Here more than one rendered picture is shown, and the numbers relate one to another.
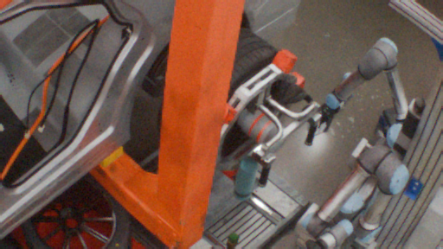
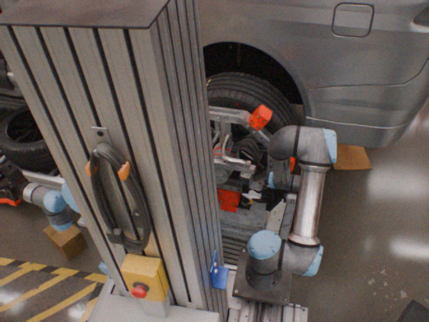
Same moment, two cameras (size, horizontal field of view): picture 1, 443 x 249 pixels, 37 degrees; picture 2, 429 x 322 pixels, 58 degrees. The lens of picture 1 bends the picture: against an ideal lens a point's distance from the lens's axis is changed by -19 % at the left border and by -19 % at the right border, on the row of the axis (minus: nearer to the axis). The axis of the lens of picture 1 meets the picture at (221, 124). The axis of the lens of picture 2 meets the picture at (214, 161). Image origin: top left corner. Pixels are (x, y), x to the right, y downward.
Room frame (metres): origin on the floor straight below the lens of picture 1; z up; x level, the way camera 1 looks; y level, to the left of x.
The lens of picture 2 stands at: (1.95, -1.62, 2.24)
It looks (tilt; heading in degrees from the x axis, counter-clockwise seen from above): 43 degrees down; 77
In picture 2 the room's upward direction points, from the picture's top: 6 degrees counter-clockwise
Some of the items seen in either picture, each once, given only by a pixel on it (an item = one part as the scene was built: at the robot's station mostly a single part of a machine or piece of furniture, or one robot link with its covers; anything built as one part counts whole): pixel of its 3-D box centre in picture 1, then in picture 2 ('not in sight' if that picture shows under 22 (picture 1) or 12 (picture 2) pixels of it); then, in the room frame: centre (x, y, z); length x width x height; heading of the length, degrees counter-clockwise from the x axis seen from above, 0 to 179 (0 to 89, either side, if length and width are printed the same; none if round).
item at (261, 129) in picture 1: (263, 128); (222, 161); (2.32, -0.19, 0.85); 0.21 x 0.14 x 0.14; 55
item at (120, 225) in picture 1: (73, 227); not in sight; (1.82, 0.67, 0.39); 0.66 x 0.66 x 0.24
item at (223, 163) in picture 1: (252, 118); (226, 152); (2.36, -0.13, 0.85); 0.54 x 0.07 x 0.54; 145
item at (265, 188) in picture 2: (328, 111); (274, 192); (2.48, -0.49, 0.86); 0.12 x 0.08 x 0.09; 148
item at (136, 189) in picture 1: (128, 173); not in sight; (2.04, 0.38, 0.69); 0.52 x 0.17 x 0.35; 55
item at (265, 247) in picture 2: (395, 139); (265, 250); (2.29, -0.86, 0.98); 0.13 x 0.12 x 0.14; 148
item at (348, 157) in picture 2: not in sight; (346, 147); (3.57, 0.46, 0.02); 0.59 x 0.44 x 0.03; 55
